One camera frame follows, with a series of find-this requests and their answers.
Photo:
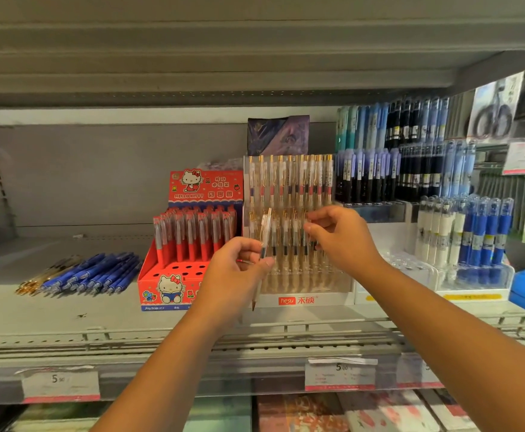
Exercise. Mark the person's left hand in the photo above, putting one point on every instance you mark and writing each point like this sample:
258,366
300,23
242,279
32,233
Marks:
226,287

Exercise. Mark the person's right hand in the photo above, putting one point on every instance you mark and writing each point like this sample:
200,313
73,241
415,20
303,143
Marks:
348,240

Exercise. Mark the person's left thumb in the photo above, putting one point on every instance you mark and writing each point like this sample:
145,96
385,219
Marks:
258,265

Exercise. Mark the person's right thumb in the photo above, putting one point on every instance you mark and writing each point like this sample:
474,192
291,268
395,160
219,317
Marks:
317,229

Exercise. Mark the clear gel pen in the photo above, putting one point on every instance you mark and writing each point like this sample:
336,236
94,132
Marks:
266,229

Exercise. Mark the person's right forearm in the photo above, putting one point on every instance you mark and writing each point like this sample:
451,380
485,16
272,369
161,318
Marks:
447,337

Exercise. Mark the person's left forearm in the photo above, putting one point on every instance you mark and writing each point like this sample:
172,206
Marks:
168,373

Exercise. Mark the clear acrylic pen display stand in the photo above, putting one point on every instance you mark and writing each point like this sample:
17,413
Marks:
298,299

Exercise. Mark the rows of clear gold-clip pens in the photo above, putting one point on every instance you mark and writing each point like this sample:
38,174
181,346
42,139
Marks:
289,179

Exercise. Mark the row of red pens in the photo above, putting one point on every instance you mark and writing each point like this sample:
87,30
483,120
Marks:
190,231

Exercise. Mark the red cartoon pen display box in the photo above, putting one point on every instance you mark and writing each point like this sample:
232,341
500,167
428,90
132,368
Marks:
172,283

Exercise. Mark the dark purple packet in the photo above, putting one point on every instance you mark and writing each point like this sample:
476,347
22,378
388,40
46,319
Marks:
278,134

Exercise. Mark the rack of black blue pens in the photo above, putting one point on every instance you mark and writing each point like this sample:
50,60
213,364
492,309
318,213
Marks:
393,152

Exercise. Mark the row of white capped pens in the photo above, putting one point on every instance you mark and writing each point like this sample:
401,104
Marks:
438,229

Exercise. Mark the white tiered pen stand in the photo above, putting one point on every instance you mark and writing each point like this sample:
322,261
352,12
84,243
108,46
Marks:
424,292

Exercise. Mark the pale green notebook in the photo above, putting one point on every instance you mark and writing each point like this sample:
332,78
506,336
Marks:
219,413

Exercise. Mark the pile of blue pens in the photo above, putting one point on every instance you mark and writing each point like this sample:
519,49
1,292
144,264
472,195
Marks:
93,274

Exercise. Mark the row of blue capped pens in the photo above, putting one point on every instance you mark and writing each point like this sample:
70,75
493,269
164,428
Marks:
483,233

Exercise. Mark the white floral notebook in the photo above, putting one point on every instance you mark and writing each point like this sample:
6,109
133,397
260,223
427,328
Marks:
388,411

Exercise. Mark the grey metal shelf board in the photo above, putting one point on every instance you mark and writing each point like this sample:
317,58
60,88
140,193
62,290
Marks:
244,44

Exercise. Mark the packaged black scissors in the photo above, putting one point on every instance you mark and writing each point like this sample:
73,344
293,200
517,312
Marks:
494,110

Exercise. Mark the pile of gold clear pens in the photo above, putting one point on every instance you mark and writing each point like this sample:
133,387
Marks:
37,281

